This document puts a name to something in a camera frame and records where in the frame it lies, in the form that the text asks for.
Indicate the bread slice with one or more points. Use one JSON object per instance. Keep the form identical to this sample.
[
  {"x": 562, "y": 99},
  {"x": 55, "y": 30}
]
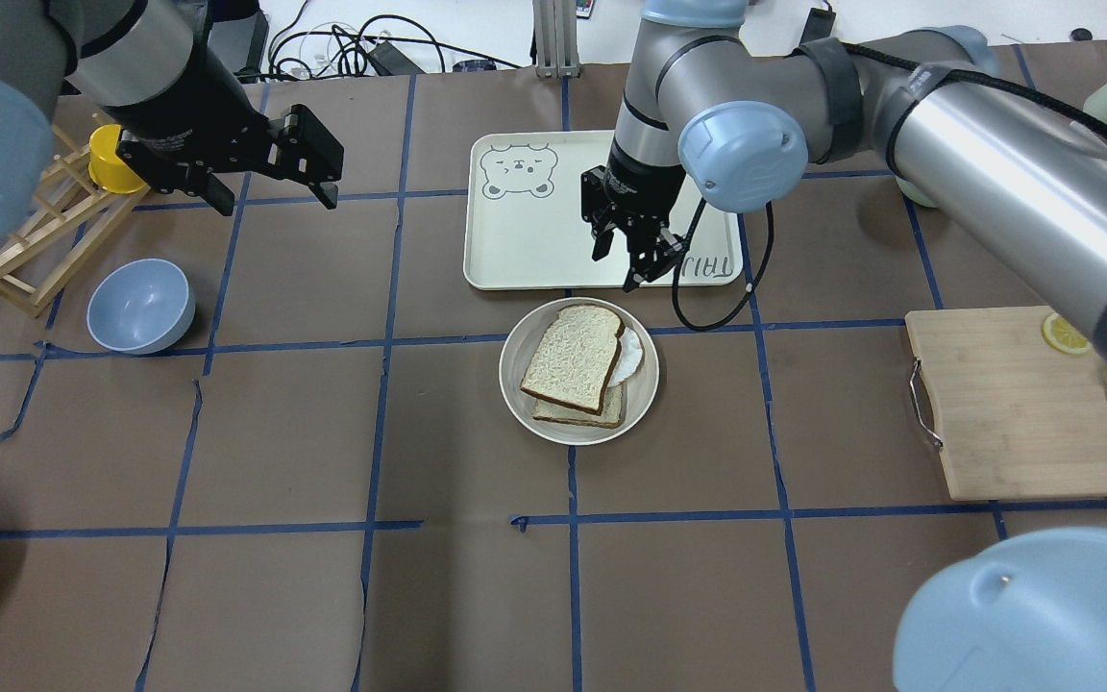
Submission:
[
  {"x": 611, "y": 416},
  {"x": 574, "y": 358}
]

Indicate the cream round plate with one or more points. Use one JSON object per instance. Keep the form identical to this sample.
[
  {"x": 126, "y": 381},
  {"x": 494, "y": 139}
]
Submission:
[{"x": 519, "y": 346}]

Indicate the cream bear tray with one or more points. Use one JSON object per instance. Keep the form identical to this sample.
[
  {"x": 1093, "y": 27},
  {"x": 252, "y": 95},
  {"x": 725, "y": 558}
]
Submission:
[{"x": 524, "y": 229}]

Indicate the fried egg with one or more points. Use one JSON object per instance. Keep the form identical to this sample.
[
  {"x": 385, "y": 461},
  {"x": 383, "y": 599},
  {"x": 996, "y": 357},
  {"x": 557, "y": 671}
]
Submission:
[{"x": 630, "y": 358}]

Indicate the yellow mug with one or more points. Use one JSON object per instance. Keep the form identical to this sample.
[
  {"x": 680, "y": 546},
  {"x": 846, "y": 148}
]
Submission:
[{"x": 106, "y": 168}]

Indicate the black power adapter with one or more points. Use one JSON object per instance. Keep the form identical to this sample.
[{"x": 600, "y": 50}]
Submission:
[{"x": 387, "y": 60}]

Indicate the blue bowl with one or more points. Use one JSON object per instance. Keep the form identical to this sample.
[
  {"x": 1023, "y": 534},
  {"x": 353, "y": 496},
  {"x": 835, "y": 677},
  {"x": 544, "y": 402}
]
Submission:
[{"x": 143, "y": 307}]

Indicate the wooden dish rack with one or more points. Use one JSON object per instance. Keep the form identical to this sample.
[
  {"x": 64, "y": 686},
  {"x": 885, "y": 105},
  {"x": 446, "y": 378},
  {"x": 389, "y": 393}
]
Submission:
[{"x": 67, "y": 206}]

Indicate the wooden cutting board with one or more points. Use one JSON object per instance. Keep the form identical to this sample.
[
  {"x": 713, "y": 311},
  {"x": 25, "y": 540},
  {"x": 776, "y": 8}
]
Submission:
[{"x": 1017, "y": 419}]

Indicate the lemon slice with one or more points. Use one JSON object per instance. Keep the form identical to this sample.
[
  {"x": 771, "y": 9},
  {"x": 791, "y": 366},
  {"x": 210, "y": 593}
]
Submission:
[{"x": 1061, "y": 336}]

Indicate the aluminium frame post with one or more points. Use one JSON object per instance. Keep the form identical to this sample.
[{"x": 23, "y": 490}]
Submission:
[{"x": 556, "y": 39}]

